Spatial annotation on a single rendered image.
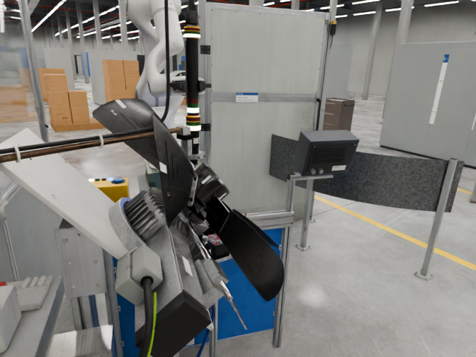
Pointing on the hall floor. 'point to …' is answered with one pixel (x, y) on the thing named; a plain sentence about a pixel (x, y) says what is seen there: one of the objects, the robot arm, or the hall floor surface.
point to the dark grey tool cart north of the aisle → (338, 114)
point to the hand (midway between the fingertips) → (192, 86)
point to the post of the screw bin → (213, 333)
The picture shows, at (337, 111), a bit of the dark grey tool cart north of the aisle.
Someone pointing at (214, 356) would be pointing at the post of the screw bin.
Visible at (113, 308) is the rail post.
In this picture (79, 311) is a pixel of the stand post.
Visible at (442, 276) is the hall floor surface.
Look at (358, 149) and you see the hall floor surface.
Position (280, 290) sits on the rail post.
